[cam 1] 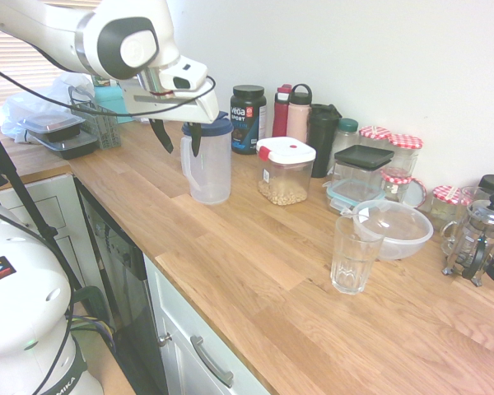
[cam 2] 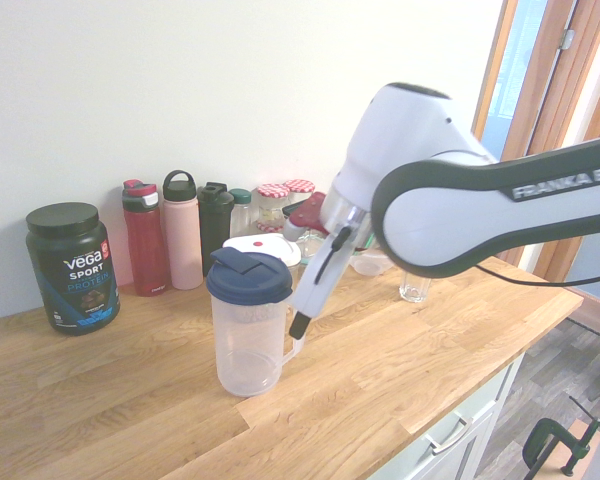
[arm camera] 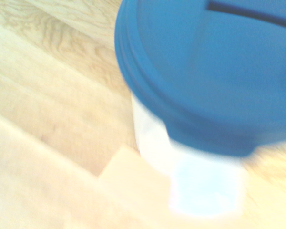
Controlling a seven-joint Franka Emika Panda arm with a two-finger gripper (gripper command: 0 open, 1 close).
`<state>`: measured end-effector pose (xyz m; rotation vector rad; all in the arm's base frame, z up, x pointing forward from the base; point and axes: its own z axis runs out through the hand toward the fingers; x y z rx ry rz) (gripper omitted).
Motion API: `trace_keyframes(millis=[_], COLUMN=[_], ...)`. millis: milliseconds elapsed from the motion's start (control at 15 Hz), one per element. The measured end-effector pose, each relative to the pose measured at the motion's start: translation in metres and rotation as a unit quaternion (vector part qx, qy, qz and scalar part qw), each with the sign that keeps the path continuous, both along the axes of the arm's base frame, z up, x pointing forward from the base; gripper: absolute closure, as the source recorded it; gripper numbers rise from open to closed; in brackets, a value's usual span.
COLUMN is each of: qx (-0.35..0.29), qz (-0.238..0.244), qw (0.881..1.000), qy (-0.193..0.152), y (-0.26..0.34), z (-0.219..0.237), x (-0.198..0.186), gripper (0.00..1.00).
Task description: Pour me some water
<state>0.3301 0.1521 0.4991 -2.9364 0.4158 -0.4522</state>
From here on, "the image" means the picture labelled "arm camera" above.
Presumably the clear pitcher blue lid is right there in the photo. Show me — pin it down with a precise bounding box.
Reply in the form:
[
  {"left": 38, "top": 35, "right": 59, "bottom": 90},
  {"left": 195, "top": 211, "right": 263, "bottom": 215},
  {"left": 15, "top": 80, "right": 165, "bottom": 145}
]
[{"left": 114, "top": 0, "right": 286, "bottom": 219}]

